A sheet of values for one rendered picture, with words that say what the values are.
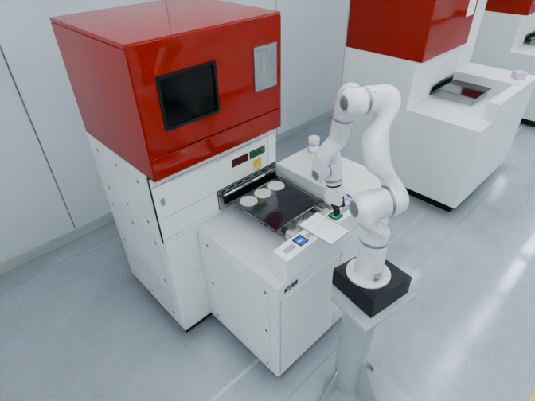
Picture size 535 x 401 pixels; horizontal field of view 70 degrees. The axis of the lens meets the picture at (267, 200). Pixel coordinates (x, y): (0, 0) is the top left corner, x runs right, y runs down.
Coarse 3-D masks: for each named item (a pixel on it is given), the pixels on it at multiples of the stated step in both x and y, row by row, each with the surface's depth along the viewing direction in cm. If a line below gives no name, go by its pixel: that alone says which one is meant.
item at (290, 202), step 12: (276, 180) 231; (252, 192) 222; (276, 192) 221; (288, 192) 221; (300, 192) 221; (240, 204) 212; (264, 204) 212; (276, 204) 212; (288, 204) 211; (300, 204) 211; (312, 204) 211; (264, 216) 203; (276, 216) 203; (288, 216) 203; (276, 228) 195
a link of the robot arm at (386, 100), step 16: (384, 96) 136; (384, 112) 139; (368, 128) 142; (384, 128) 138; (368, 144) 140; (384, 144) 139; (368, 160) 142; (384, 160) 140; (384, 176) 143; (400, 192) 143; (400, 208) 144
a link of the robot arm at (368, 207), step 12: (360, 192) 145; (372, 192) 143; (384, 192) 143; (360, 204) 141; (372, 204) 140; (384, 204) 141; (360, 216) 142; (372, 216) 141; (384, 216) 144; (360, 228) 154; (372, 228) 144; (384, 228) 151; (360, 240) 156; (372, 240) 151; (384, 240) 150
